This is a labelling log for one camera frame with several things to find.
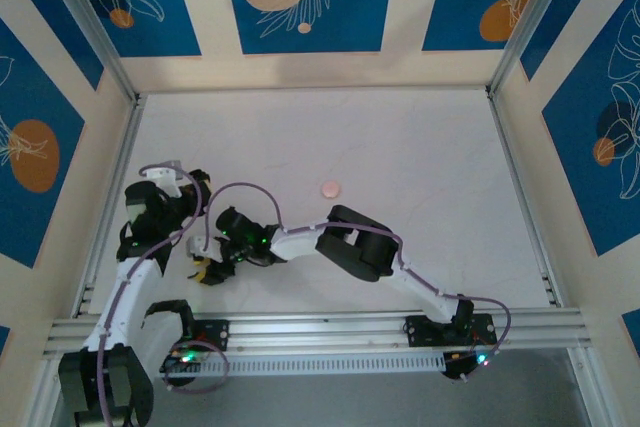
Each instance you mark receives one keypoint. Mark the pink round charging case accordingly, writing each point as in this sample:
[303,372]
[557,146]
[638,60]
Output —
[330,190]

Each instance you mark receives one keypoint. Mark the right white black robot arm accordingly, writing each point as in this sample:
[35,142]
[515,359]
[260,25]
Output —
[360,252]

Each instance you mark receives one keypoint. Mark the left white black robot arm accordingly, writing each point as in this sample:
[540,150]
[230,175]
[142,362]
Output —
[130,292]

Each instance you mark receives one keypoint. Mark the left controller board with LED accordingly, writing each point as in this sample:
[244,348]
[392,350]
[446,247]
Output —
[182,359]

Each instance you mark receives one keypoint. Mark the controller board with led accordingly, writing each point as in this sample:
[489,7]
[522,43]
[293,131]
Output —
[182,359]
[470,362]

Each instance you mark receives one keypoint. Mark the right controller board with LED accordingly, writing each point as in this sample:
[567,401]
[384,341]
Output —
[470,362]

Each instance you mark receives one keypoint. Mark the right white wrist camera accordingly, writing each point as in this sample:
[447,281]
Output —
[200,247]

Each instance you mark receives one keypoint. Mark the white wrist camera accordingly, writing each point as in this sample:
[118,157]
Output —
[165,177]
[200,247]

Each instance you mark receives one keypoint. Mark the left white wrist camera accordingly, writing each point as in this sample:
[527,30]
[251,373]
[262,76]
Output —
[165,177]

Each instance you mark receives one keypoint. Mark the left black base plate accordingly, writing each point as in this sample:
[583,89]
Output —
[215,334]

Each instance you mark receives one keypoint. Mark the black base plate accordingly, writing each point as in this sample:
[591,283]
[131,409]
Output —
[425,331]
[215,334]

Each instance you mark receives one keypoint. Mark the aluminium side rail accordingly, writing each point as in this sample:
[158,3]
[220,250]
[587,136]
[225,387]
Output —
[125,147]
[515,172]

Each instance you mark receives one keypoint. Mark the aluminium cross rail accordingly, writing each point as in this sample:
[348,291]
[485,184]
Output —
[320,329]

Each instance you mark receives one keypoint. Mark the aluminium frame post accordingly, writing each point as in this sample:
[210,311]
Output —
[85,22]
[535,22]

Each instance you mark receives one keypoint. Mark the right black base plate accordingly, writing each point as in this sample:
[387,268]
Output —
[425,331]

